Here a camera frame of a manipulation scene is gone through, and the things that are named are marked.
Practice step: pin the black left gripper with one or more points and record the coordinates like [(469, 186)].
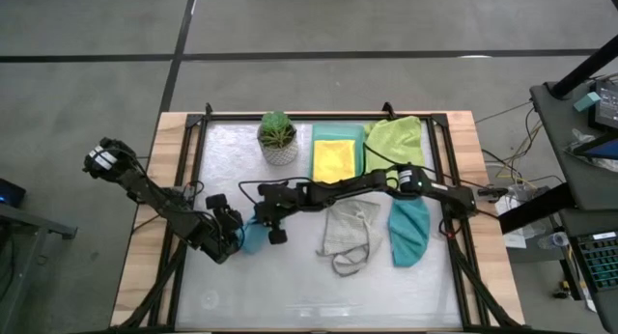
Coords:
[(222, 237)]

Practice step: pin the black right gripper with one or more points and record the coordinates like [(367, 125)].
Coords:
[(280, 201)]

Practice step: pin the light blue microfiber towel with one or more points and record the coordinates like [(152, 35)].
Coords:
[(253, 240)]

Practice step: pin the yellow microfiber towel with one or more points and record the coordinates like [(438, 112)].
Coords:
[(334, 160)]

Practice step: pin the grey waffle towel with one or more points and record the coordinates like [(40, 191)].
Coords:
[(347, 223)]

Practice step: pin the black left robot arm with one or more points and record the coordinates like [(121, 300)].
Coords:
[(159, 201)]

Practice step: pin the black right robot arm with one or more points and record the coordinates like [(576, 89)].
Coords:
[(367, 182)]

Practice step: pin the lime green microfiber towel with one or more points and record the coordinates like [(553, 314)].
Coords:
[(393, 141)]

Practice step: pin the teal microfiber towel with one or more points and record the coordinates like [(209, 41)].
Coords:
[(410, 232)]

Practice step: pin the succulent in triangle-patterned pot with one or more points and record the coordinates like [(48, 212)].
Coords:
[(277, 131)]

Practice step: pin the translucent teal plastic tray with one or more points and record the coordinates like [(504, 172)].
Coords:
[(338, 131)]

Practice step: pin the black device with blue light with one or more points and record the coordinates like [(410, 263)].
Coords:
[(9, 194)]

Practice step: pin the white papers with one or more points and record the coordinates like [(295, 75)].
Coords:
[(514, 237)]

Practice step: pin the black stand bar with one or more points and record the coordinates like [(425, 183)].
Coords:
[(536, 209)]

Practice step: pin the clear plastic bottle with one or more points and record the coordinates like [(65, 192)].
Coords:
[(555, 240)]

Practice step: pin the grey cart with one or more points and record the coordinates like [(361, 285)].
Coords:
[(570, 179)]

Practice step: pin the clear plastic bag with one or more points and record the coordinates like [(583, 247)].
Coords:
[(579, 141)]

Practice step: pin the small teal box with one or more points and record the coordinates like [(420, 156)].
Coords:
[(586, 101)]

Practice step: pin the black keyboard with teal keys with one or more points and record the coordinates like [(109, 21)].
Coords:
[(598, 261)]

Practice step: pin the dark tablet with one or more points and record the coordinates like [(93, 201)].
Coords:
[(603, 149)]

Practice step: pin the black pole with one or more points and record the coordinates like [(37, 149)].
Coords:
[(584, 68)]

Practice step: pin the black electronic device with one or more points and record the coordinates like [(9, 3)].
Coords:
[(606, 107)]

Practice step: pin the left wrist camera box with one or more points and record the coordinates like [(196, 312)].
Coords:
[(216, 202)]

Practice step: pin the black metal table frame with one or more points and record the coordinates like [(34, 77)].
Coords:
[(232, 116)]

